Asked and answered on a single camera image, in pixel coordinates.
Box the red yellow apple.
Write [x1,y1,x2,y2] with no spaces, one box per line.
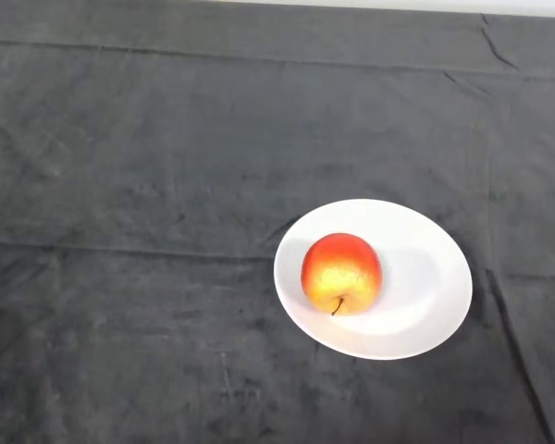
[301,233,384,317]

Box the white round plate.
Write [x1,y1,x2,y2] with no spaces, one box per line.
[273,198,474,361]

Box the black table cloth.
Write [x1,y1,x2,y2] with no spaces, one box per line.
[0,0,555,444]

